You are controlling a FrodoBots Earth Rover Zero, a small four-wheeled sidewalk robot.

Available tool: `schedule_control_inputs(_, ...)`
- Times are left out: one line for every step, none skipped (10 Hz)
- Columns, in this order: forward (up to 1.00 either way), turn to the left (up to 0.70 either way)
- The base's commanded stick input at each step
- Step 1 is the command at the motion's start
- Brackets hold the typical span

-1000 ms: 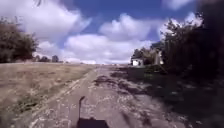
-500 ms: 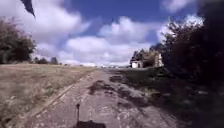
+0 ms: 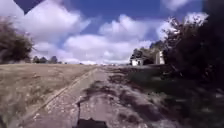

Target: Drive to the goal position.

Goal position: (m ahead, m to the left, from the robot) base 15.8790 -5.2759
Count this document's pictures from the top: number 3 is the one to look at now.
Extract white building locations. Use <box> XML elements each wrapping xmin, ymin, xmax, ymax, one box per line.
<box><xmin>130</xmin><ymin>57</ymin><xmax>144</xmax><ymax>67</ymax></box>

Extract grey gravel path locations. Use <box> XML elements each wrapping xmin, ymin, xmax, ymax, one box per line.
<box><xmin>19</xmin><ymin>65</ymin><xmax>188</xmax><ymax>128</ymax></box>

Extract robot's own part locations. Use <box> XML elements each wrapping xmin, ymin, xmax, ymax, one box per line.
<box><xmin>72</xmin><ymin>101</ymin><xmax>108</xmax><ymax>128</ymax></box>

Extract distant row of trees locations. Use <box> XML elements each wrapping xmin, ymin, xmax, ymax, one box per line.
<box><xmin>31</xmin><ymin>55</ymin><xmax>63</xmax><ymax>65</ymax></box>

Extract shaded grass verge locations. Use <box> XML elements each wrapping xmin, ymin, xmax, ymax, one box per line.
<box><xmin>106</xmin><ymin>64</ymin><xmax>224</xmax><ymax>128</ymax></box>

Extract dry grass field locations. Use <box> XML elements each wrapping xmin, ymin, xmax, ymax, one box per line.
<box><xmin>0</xmin><ymin>63</ymin><xmax>98</xmax><ymax>128</ymax></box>

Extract dark trees and bushes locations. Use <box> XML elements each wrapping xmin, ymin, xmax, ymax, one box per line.
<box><xmin>129</xmin><ymin>0</ymin><xmax>224</xmax><ymax>88</ymax></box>

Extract bare-branched bush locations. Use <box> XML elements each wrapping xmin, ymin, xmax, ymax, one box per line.
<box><xmin>0</xmin><ymin>18</ymin><xmax>34</xmax><ymax>65</ymax></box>

